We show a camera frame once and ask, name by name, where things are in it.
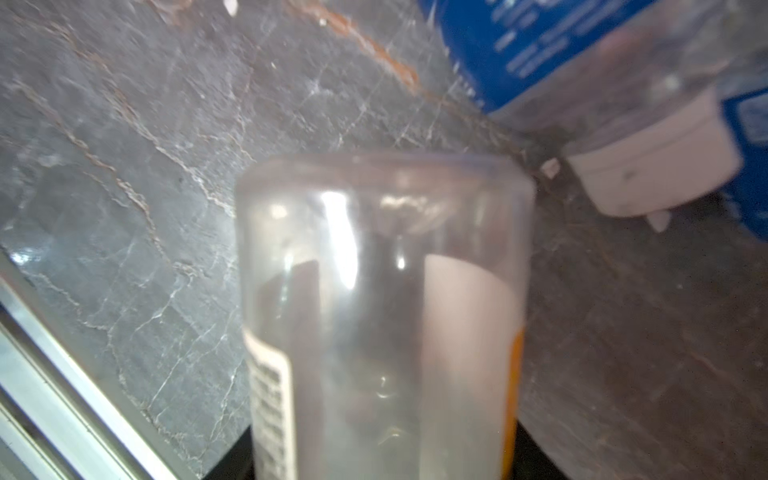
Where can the blue label bottle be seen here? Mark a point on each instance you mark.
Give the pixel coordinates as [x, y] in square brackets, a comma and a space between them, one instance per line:
[631, 86]
[745, 196]

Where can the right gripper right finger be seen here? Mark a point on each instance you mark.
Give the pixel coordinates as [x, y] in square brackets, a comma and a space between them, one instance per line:
[530, 461]

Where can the yellow label clear bottle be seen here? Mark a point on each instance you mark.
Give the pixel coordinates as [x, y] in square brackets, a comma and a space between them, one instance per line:
[384, 300]

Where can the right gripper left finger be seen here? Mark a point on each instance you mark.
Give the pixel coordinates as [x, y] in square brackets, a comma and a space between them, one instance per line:
[237, 463]

